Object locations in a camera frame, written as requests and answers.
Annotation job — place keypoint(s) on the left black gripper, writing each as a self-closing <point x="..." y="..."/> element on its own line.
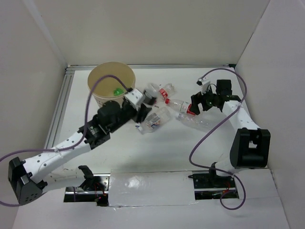
<point x="143" y="111"/>

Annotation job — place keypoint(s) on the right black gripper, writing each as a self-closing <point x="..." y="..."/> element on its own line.
<point x="198" y="98"/>

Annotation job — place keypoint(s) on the black label plastic bottle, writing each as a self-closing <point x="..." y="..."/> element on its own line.
<point x="154" y="91"/>

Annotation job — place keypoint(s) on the green plastic bottle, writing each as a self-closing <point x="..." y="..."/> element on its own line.
<point x="118" y="92"/>

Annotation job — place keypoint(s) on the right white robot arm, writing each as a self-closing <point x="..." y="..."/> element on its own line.
<point x="250" y="147"/>

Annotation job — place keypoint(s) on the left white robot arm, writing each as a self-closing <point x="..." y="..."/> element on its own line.
<point x="32" y="177"/>

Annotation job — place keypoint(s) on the tan round paper bin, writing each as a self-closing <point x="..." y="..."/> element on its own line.
<point x="104" y="90"/>

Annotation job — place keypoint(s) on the long red label bottle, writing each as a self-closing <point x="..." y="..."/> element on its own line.
<point x="179" y="106"/>

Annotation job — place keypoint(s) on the blue label clear bottle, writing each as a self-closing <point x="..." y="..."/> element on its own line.
<point x="154" y="121"/>

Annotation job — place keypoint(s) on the clear ribbed bottle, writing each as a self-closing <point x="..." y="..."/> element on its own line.
<point x="195" y="122"/>

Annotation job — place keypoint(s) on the small red label bottle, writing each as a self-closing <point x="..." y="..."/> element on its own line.
<point x="166" y="91"/>

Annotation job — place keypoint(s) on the white tape sheet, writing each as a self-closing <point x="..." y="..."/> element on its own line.
<point x="151" y="189"/>

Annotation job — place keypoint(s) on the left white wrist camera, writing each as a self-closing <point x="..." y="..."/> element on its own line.
<point x="135" y="98"/>

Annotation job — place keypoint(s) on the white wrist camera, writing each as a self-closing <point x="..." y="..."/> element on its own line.
<point x="135" y="98"/>
<point x="204" y="83"/>

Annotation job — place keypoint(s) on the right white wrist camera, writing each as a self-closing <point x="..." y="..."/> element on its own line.
<point x="204" y="83"/>

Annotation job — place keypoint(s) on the aluminium frame rail left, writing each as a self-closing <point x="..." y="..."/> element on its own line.
<point x="58" y="115"/>

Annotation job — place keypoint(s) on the aluminium frame rail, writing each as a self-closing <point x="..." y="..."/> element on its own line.
<point x="58" y="115"/>
<point x="153" y="66"/>

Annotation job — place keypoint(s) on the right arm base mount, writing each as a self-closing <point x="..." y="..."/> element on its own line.
<point x="210" y="186"/>

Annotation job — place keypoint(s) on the aluminium frame rail back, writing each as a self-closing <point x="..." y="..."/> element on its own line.
<point x="153" y="66"/>

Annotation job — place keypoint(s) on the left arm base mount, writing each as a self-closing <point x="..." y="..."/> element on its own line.
<point x="97" y="193"/>

